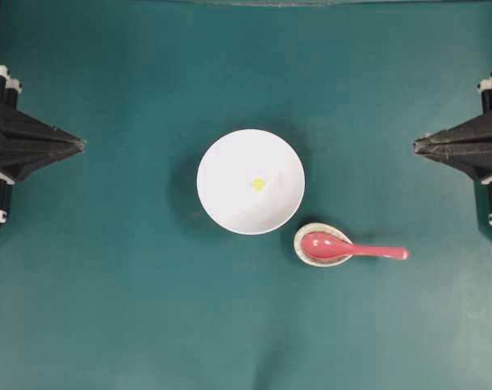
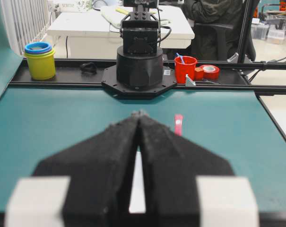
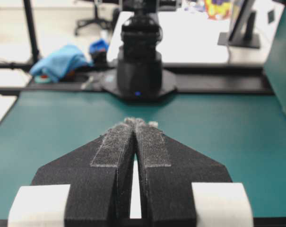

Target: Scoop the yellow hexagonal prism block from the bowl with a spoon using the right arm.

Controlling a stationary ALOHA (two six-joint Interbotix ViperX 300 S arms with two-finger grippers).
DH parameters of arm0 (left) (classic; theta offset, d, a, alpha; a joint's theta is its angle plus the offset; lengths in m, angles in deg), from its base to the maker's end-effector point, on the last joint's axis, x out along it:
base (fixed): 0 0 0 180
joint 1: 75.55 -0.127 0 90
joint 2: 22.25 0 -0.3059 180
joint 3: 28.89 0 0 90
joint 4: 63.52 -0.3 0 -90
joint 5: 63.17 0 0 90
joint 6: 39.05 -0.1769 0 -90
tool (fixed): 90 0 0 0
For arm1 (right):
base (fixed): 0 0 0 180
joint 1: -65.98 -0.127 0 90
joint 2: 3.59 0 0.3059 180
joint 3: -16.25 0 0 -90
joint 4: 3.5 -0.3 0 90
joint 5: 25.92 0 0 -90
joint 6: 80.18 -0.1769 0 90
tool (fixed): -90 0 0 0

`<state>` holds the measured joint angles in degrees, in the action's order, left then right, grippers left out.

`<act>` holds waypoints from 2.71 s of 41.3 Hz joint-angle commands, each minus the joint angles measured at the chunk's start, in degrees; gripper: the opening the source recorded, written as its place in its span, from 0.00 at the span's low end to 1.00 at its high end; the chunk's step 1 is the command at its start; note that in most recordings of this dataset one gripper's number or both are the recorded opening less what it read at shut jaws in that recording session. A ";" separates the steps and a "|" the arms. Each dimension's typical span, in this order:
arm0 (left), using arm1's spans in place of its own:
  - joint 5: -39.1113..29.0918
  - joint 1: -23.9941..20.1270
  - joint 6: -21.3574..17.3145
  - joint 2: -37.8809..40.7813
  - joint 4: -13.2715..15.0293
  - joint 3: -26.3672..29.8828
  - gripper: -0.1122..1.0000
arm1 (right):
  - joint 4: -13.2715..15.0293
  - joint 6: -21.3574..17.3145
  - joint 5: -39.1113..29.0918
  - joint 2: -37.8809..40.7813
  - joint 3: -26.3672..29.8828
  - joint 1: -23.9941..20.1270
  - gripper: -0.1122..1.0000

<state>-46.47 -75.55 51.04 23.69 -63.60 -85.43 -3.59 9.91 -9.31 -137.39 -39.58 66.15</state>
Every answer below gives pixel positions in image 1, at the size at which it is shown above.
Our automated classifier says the white round bowl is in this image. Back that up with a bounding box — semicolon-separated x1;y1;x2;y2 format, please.
196;129;306;236

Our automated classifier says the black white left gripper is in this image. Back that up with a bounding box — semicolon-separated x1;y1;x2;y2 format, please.
0;65;85;224

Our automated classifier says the speckled ceramic spoon rest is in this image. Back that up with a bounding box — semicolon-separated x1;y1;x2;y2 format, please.
294;223;352;267

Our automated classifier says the yellow hexagonal prism block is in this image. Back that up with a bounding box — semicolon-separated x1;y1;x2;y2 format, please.
250;178;266;191

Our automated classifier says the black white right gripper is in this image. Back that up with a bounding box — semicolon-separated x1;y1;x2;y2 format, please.
414;72;492;225

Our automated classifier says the pink plastic soup spoon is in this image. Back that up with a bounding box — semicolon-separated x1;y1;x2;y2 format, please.
302;232;409;260

